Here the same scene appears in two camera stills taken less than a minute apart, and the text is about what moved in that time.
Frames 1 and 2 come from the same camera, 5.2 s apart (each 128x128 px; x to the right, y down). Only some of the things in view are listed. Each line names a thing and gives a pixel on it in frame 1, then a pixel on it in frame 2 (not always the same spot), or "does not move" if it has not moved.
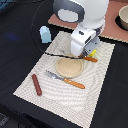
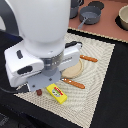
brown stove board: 110,28 does not move
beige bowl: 123,17 does not move
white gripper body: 84,39 → 28,69
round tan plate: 70,67 does not move
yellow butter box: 92,53 → 57,93
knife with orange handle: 90,59 does not move
